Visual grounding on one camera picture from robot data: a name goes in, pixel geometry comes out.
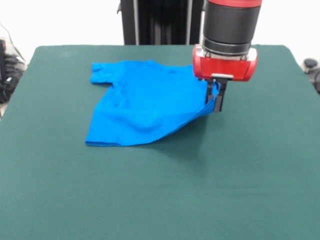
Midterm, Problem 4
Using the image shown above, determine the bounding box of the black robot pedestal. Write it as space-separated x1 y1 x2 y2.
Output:
116 0 208 46

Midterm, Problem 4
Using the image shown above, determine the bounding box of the dark green table cloth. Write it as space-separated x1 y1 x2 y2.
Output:
0 44 320 240

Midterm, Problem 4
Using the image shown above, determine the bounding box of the blue shirt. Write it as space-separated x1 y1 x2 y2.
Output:
84 59 223 148

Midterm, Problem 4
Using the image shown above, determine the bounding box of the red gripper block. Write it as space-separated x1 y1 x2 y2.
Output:
191 43 259 114

